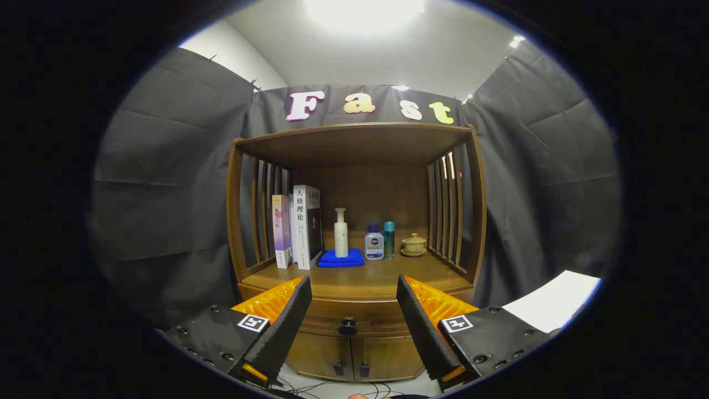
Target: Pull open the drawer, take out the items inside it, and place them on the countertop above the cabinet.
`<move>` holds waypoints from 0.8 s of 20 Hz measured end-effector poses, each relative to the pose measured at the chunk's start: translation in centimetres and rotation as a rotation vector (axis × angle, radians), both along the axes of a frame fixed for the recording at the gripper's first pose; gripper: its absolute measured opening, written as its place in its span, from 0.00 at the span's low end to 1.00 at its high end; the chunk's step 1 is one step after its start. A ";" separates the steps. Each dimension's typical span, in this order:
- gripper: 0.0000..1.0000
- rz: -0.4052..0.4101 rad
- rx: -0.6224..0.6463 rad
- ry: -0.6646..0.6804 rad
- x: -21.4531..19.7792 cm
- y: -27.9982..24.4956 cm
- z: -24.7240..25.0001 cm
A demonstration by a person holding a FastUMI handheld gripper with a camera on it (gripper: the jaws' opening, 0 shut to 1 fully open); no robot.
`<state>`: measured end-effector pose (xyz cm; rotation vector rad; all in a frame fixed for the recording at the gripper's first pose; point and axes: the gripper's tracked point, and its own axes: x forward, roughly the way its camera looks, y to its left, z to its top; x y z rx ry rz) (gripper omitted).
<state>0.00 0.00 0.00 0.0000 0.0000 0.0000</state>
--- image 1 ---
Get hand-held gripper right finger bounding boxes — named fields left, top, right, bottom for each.
left=396, top=274, right=560, bottom=391

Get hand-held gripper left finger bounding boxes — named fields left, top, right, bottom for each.
left=161, top=275, right=312, bottom=388

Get brown wooden drawer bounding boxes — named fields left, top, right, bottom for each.
left=239, top=284, right=477, bottom=339

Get wooden cabinet door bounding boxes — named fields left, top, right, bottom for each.
left=285, top=331, right=354, bottom=382
left=352, top=332, right=424, bottom=382

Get wooden countertop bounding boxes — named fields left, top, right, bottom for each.
left=242, top=252, right=472, bottom=303

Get brown wooden cabinet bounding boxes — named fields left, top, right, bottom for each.
left=226, top=122, right=488, bottom=383

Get blue folded cloth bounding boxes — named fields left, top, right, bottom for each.
left=318, top=248, right=365, bottom=268

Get white bottle blue cap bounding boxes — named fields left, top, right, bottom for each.
left=364, top=223, right=385, bottom=261

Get purple spine book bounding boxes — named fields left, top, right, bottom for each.
left=271, top=194, right=293, bottom=269

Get thick white book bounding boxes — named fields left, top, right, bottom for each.
left=292, top=185, right=323, bottom=270

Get white pump bottle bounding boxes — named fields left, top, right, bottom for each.
left=333, top=208, right=350, bottom=258

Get white flat panel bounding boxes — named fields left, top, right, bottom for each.
left=501, top=270, right=603, bottom=334

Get black floor cables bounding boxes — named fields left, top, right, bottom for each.
left=277, top=377, right=399, bottom=399

